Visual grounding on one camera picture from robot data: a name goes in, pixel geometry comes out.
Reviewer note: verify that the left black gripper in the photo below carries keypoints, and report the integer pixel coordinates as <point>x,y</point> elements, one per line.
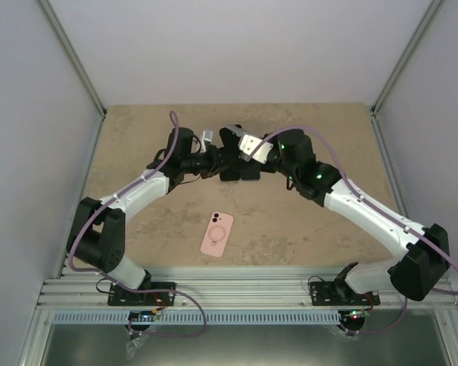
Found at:
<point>215,165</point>

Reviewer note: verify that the black phone case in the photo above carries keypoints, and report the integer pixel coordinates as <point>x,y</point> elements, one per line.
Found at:
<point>229,175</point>

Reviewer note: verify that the black phone with blue edge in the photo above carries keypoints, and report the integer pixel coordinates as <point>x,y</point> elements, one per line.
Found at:
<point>250,172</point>

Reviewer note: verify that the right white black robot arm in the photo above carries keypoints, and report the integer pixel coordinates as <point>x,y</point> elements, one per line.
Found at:
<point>419,253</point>

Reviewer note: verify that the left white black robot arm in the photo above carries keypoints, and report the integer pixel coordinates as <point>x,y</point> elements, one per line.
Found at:
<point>97,237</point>

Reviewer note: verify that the pink phone case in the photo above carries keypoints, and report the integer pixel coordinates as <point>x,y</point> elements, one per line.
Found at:
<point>217,233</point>

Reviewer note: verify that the left circuit board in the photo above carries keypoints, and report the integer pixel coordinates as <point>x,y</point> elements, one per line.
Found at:
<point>145,316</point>

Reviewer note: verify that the circuit board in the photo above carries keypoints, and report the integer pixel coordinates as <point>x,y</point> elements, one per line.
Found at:
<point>145,316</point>
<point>355,314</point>

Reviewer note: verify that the clear plastic bag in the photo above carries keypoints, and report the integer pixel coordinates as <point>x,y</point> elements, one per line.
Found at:
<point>134,344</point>

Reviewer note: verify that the right circuit board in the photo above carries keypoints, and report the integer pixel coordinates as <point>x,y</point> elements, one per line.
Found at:
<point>355,314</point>

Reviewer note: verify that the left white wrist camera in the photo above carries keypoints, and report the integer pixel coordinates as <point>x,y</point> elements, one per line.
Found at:
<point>205,140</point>

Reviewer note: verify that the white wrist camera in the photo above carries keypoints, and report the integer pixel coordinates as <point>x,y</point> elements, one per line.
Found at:
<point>205,140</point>
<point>253,148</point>

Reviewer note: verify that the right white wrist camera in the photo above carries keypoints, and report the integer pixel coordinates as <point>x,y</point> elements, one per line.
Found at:
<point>253,148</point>

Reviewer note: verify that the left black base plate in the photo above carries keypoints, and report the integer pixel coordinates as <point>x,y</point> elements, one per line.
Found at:
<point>162,296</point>

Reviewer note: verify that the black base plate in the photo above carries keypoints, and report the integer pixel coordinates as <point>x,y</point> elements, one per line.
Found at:
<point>162,296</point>
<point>325,294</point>

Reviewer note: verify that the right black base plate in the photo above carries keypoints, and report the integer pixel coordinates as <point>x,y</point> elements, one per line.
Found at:
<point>325,294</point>

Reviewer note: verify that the aluminium rail frame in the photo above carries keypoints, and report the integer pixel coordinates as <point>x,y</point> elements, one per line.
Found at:
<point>215,288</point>

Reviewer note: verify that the grey slotted cable duct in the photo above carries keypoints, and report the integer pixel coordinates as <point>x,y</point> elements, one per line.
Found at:
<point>211,317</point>

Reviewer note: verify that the left corner aluminium post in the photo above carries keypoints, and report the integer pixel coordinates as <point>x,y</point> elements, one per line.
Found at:
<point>71,54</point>

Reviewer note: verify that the corner aluminium post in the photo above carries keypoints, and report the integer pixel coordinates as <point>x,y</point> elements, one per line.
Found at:
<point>71,54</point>
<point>411,47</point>

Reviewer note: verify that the right corner aluminium post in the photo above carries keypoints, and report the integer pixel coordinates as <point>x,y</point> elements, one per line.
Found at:
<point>411,47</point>

